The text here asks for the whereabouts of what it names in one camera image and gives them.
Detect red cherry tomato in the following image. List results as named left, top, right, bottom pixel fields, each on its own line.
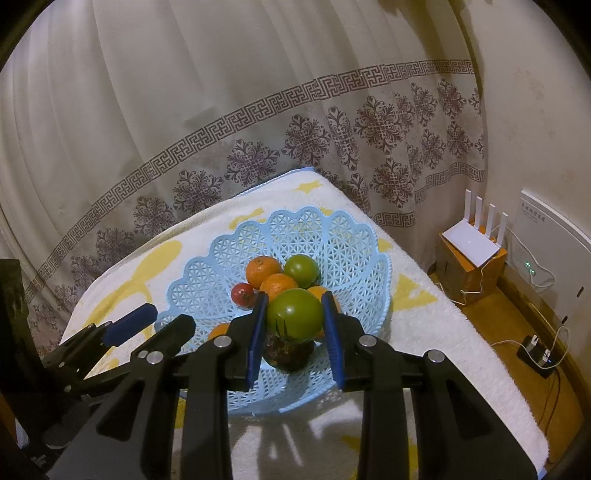
left=230, top=282, right=256, bottom=309
left=263, top=334, right=315, bottom=373

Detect green tomato in basket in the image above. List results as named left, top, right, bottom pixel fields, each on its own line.
left=283, top=254, right=321, bottom=289

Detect beige patterned curtain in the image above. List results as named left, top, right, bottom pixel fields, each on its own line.
left=1, top=1, right=486, bottom=354

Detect black power adapter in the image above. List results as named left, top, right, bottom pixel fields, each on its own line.
left=517, top=335, right=555, bottom=379

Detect small orange tomato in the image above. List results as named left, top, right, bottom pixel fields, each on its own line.
left=207, top=323, right=229, bottom=340

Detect orange kumquat in basket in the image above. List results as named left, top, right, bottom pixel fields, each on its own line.
left=306, top=285, right=343, bottom=342

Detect white wifi router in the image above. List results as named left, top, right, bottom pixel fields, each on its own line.
left=443, top=189, right=509, bottom=267

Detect green tomato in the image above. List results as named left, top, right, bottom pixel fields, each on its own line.
left=283, top=254, right=321, bottom=289
left=266, top=288, right=324, bottom=344

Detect large orange tangerine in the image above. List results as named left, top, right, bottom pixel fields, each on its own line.
left=259, top=273, right=298, bottom=302

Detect white wall panel box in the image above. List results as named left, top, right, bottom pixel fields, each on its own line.
left=507, top=190, right=590, bottom=325

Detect white cable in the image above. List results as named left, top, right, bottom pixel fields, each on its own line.
left=489, top=324, right=571, bottom=370

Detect orange cardboard box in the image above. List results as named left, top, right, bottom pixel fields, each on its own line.
left=436, top=235, right=508, bottom=306

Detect white yellow patterned towel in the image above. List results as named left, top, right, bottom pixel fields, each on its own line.
left=59, top=166, right=551, bottom=480

